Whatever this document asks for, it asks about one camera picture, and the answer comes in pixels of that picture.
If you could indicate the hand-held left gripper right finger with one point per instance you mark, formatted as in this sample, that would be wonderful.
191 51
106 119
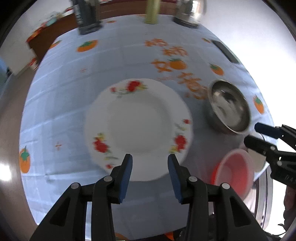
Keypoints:
174 178

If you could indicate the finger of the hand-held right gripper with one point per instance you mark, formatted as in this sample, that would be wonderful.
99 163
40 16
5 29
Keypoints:
256 143
266 129

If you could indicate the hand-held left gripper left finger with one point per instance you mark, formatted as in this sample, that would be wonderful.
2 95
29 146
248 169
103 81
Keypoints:
126 176

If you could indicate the white enamel bowl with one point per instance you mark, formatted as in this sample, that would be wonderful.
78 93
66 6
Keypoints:
259 163

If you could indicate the pink plastic bowl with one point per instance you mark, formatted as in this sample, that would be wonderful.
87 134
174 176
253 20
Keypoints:
233 171

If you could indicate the stainless steel bowl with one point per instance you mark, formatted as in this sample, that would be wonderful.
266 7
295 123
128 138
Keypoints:
229 106

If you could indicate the white floral plate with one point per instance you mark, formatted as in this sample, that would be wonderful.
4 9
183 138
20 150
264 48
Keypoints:
138 125

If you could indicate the person's right hand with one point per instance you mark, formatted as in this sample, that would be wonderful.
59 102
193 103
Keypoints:
290 204

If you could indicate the black smartphone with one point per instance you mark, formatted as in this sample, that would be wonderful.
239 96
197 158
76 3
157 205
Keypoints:
225 52

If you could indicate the persimmon printed tablecloth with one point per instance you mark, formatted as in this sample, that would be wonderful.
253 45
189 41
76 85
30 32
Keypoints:
69 92

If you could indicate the stainless steel electric kettle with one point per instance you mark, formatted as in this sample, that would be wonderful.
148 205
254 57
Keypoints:
190 11

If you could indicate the white plastic bucket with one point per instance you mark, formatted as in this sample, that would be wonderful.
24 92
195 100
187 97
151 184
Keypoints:
33 63

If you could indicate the green insulated bottle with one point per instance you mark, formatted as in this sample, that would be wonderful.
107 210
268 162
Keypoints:
152 11

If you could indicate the large dark thermos jug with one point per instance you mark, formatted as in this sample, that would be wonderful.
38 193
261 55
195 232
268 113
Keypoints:
86 16

